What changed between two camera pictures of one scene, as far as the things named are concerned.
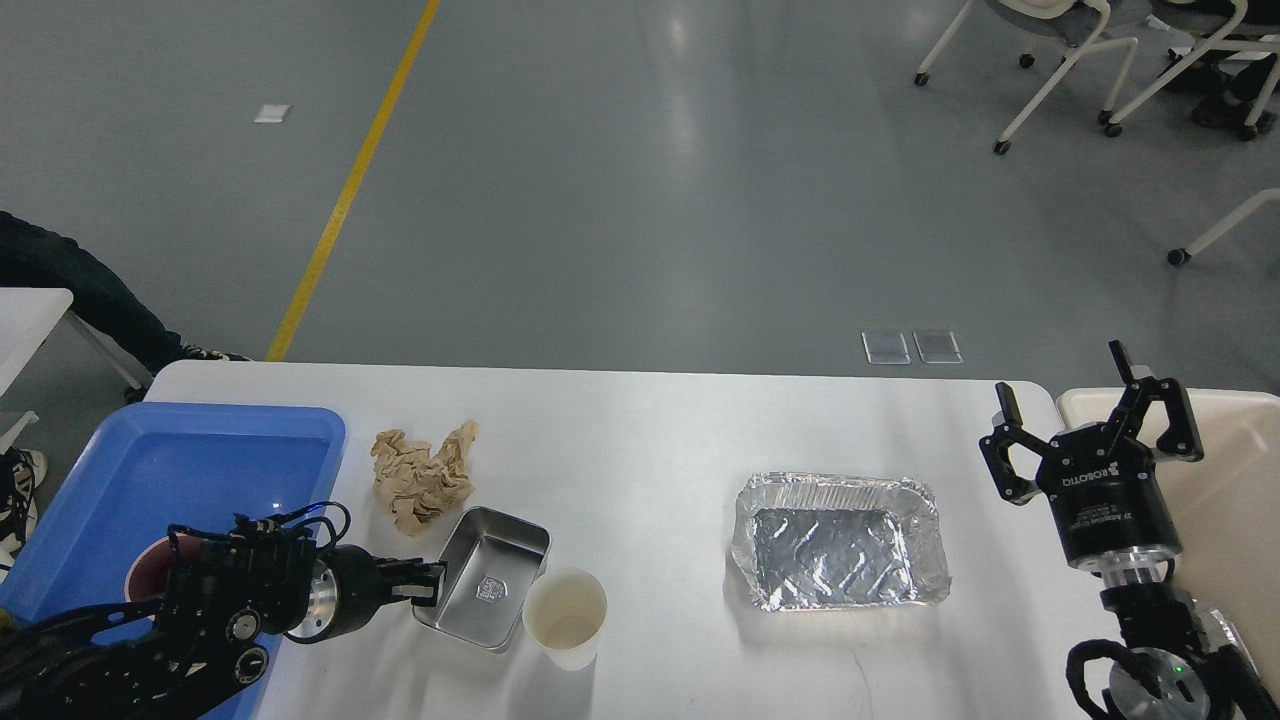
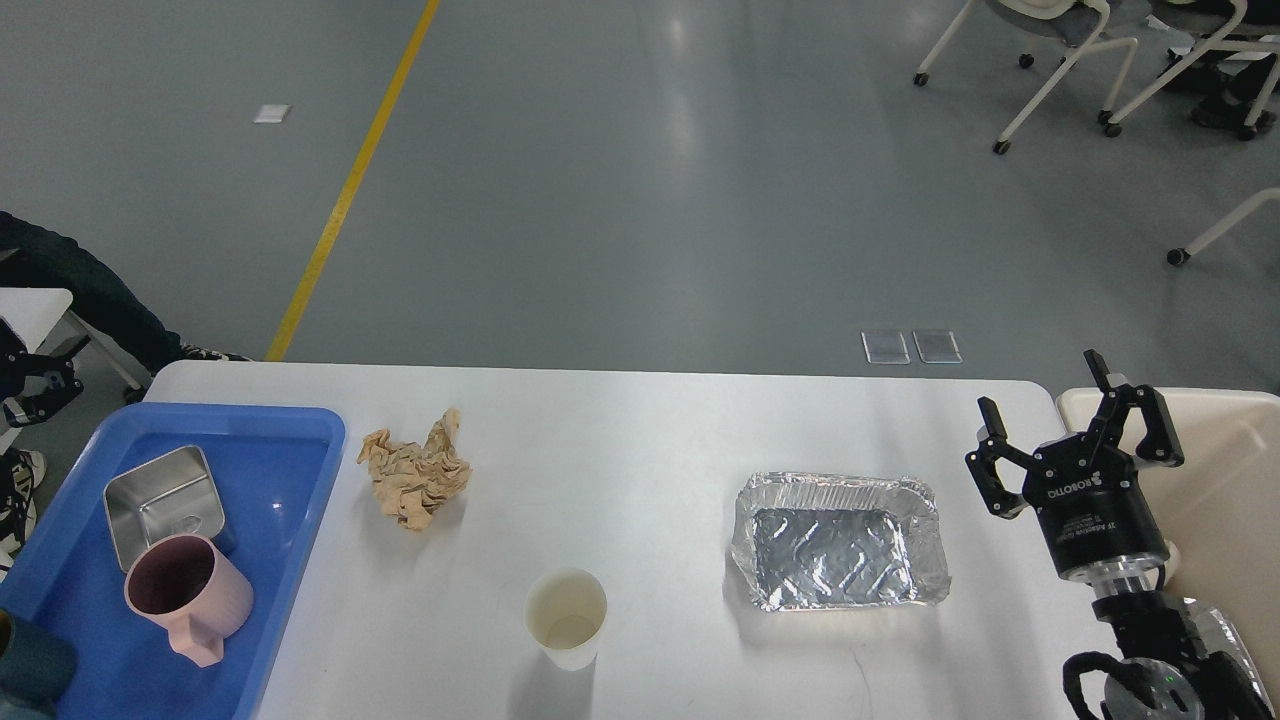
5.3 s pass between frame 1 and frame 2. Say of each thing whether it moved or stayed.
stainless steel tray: moved
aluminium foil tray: stayed
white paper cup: stayed
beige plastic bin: stayed
